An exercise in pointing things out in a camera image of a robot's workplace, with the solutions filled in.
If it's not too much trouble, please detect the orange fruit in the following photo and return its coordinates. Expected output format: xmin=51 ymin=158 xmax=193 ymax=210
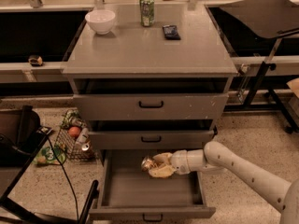
xmin=68 ymin=126 xmax=81 ymax=138

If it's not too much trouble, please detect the grey middle drawer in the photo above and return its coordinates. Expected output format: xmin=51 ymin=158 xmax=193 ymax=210
xmin=89 ymin=130 xmax=214 ymax=149

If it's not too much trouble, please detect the grey open bottom drawer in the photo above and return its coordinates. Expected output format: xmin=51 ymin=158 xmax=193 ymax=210
xmin=90 ymin=149 xmax=216 ymax=222

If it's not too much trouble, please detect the tape measure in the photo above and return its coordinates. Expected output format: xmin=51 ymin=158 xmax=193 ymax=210
xmin=28 ymin=55 xmax=43 ymax=66

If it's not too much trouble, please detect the soda can in basket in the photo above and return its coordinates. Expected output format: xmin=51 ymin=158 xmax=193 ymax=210
xmin=81 ymin=141 xmax=93 ymax=155

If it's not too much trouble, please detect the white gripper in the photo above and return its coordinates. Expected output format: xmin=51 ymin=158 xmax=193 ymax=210
xmin=149 ymin=150 xmax=190 ymax=178

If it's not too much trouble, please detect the black cable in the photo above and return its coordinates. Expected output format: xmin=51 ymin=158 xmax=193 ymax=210
xmin=46 ymin=133 xmax=80 ymax=224

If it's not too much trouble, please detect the wire basket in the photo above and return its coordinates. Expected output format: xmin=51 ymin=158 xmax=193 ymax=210
xmin=55 ymin=119 xmax=95 ymax=161

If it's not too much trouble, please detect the black stand with tray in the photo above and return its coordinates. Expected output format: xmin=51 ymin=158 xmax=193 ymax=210
xmin=207 ymin=0 xmax=299 ymax=133

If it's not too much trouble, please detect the green bag in basket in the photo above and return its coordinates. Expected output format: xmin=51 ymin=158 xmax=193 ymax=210
xmin=61 ymin=109 xmax=84 ymax=129

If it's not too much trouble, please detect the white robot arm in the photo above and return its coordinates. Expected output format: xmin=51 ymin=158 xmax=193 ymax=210
xmin=141 ymin=141 xmax=299 ymax=224

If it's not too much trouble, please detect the black chair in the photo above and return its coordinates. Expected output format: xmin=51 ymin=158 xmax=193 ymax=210
xmin=0 ymin=105 xmax=99 ymax=224

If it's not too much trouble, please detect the grey drawer cabinet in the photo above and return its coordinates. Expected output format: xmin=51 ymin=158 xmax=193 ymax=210
xmin=61 ymin=2 xmax=239 ymax=161

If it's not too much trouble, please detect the dark blue snack packet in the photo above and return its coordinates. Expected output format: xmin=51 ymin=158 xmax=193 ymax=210
xmin=163 ymin=25 xmax=180 ymax=40

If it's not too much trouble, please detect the green chip bag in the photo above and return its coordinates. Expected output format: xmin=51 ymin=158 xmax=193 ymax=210
xmin=33 ymin=146 xmax=66 ymax=165

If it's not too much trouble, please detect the crushed orange can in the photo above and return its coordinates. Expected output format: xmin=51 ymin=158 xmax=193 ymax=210
xmin=141 ymin=156 xmax=157 ymax=172

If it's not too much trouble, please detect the white bowl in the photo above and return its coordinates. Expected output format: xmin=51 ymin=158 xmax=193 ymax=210
xmin=85 ymin=9 xmax=116 ymax=35

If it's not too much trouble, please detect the green soda can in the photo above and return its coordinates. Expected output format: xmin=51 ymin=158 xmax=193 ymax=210
xmin=139 ymin=0 xmax=154 ymax=27

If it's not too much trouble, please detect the grey top drawer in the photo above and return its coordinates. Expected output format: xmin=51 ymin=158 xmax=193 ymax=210
xmin=74 ymin=93 xmax=228 ymax=120

